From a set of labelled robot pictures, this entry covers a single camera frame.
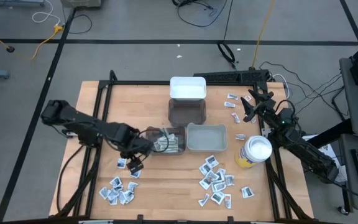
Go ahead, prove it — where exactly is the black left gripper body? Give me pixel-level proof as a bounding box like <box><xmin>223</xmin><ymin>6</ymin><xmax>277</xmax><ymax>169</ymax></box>
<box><xmin>121</xmin><ymin>138</ymin><xmax>154</xmax><ymax>159</ymax></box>

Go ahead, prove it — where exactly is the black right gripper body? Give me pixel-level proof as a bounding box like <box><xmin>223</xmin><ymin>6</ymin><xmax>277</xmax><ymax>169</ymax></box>
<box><xmin>255</xmin><ymin>99</ymin><xmax>279</xmax><ymax>121</ymax></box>

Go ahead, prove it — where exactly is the disinfecting wipes canister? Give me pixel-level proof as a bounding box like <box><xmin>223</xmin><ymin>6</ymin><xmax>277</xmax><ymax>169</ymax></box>
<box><xmin>234</xmin><ymin>135</ymin><xmax>273</xmax><ymax>169</ymax></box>

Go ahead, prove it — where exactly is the smoky transparent plastic bin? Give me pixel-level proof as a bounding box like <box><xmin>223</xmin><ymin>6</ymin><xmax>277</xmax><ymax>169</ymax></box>
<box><xmin>145</xmin><ymin>126</ymin><xmax>186</xmax><ymax>156</ymax></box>
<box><xmin>168</xmin><ymin>98</ymin><xmax>207</xmax><ymax>126</ymax></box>

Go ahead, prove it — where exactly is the light grey plastic bin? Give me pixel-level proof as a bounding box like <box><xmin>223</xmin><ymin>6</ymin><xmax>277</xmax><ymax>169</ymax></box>
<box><xmin>186</xmin><ymin>123</ymin><xmax>228</xmax><ymax>152</ymax></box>

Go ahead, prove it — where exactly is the silver aluminium bar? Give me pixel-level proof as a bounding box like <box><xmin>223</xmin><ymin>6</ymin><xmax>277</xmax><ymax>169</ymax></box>
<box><xmin>78</xmin><ymin>219</ymin><xmax>114</xmax><ymax>224</ymax></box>

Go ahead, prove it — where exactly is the white plastic bin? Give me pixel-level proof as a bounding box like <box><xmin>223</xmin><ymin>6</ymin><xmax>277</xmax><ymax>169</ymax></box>
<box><xmin>169</xmin><ymin>76</ymin><xmax>207</xmax><ymax>100</ymax></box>

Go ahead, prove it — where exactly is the black support beam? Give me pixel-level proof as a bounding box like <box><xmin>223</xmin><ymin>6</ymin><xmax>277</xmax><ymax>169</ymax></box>
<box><xmin>306</xmin><ymin>118</ymin><xmax>354</xmax><ymax>149</ymax></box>

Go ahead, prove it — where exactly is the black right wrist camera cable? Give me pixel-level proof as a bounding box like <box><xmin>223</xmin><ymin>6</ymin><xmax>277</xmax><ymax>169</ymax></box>
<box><xmin>273</xmin><ymin>99</ymin><xmax>298</xmax><ymax>125</ymax></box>

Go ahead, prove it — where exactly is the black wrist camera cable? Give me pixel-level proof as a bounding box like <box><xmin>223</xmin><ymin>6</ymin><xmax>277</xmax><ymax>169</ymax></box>
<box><xmin>134</xmin><ymin>128</ymin><xmax>170</xmax><ymax>163</ymax></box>
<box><xmin>273</xmin><ymin>99</ymin><xmax>298</xmax><ymax>125</ymax></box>

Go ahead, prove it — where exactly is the black left wrist camera cable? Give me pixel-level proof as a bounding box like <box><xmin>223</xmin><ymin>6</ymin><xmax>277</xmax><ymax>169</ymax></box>
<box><xmin>134</xmin><ymin>128</ymin><xmax>170</xmax><ymax>163</ymax></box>

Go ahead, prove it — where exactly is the coiled black cable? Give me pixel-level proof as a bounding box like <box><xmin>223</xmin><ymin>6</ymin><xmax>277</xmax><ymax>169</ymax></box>
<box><xmin>217</xmin><ymin>40</ymin><xmax>237</xmax><ymax>70</ymax></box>

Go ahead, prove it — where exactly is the yellow hanging cable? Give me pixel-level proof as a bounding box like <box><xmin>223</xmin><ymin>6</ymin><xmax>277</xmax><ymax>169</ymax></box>
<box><xmin>252</xmin><ymin>0</ymin><xmax>277</xmax><ymax>70</ymax></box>

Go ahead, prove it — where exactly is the black cable bundle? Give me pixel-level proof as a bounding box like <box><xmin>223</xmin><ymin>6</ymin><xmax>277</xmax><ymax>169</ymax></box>
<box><xmin>259</xmin><ymin>60</ymin><xmax>346</xmax><ymax>121</ymax></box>

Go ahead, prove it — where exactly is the black arm base cable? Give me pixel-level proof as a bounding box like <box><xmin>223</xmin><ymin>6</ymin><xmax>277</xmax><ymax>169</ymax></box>
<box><xmin>56</xmin><ymin>144</ymin><xmax>86</xmax><ymax>214</ymax></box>

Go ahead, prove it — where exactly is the black hanging cable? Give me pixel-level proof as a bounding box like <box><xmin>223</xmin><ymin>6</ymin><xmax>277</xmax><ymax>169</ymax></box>
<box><xmin>223</xmin><ymin>0</ymin><xmax>234</xmax><ymax>43</ymax></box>

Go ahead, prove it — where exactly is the tangled black floor cable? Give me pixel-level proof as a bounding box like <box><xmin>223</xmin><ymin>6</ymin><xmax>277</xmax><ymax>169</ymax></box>
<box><xmin>172</xmin><ymin>0</ymin><xmax>229</xmax><ymax>29</ymax></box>

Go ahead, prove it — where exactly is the thin black floor cable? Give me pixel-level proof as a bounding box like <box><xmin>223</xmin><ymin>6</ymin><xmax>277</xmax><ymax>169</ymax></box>
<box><xmin>63</xmin><ymin>14</ymin><xmax>93</xmax><ymax>35</ymax></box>

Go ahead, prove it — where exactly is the yellow floor extension cable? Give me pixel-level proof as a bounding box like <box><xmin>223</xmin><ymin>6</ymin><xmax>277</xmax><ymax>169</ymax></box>
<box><xmin>0</xmin><ymin>23</ymin><xmax>65</xmax><ymax>60</ymax></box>

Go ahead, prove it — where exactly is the white floor cable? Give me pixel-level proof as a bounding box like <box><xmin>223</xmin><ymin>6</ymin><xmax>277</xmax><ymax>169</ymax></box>
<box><xmin>31</xmin><ymin>0</ymin><xmax>62</xmax><ymax>26</ymax></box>

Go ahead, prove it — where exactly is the grey metal rail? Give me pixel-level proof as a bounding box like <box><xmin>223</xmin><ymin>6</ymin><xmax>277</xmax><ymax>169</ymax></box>
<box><xmin>0</xmin><ymin>0</ymin><xmax>46</xmax><ymax>7</ymax></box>

